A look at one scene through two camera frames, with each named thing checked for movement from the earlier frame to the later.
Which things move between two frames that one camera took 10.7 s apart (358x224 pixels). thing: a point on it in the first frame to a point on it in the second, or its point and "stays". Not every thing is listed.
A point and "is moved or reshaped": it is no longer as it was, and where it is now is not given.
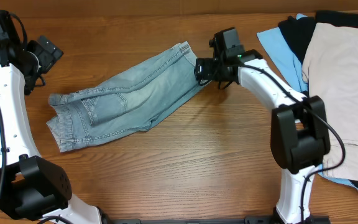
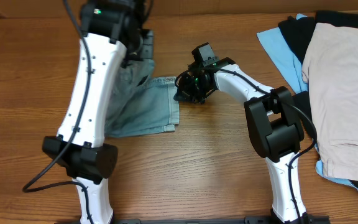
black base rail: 253,219 stays
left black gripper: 33,76 to 148,43
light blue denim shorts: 128,104 is moved or reshaped
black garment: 296,33 stays
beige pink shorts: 340,65 stays
